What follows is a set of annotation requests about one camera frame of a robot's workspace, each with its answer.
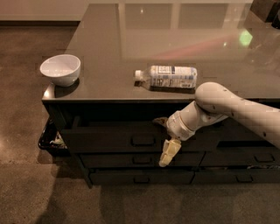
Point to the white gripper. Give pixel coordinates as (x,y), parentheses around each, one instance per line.
(177,126)

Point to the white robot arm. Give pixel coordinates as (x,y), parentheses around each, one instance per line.
(214,103)

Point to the dark drawer cabinet counter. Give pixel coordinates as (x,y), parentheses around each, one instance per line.
(225,42)

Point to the clear plastic water bottle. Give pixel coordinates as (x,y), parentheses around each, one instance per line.
(182,77)

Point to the black bin beside cabinet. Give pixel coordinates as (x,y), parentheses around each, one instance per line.
(47,140)

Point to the white ceramic bowl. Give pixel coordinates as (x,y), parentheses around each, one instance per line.
(63,70)

